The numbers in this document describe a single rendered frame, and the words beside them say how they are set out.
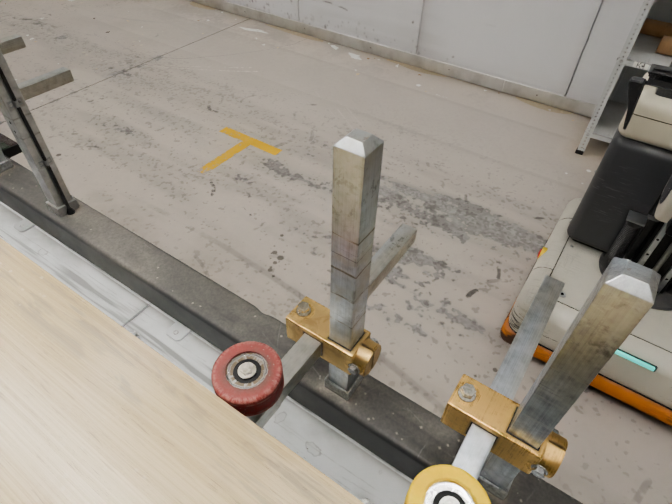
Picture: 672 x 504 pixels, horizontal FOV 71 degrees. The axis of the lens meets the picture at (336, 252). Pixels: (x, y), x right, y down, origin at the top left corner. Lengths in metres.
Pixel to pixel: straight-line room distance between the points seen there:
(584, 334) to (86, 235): 0.94
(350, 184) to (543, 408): 0.30
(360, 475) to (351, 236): 0.43
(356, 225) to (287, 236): 1.54
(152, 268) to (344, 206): 0.58
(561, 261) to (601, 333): 1.27
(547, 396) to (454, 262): 1.48
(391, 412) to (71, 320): 0.46
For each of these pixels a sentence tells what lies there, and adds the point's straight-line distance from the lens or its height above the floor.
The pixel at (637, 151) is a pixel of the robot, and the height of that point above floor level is 0.67.
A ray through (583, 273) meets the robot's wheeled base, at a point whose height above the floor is 0.28.
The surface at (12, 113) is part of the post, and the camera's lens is 1.06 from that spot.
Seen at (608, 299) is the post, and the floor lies 1.10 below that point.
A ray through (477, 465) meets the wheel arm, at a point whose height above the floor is 0.84.
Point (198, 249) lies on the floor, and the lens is 2.02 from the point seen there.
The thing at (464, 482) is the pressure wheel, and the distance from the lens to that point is 0.51.
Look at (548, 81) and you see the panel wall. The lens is 3.24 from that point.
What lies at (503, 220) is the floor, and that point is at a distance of 2.24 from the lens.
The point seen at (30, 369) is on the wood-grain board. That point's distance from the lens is 0.65.
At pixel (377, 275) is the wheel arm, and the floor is 0.82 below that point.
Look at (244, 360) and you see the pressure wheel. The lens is 0.57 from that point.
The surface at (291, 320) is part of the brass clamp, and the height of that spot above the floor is 0.83.
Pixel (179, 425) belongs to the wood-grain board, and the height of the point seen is 0.90.
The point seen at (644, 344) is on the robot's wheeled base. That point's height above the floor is 0.28.
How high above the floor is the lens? 1.38
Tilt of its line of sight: 45 degrees down
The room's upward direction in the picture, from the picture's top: 2 degrees clockwise
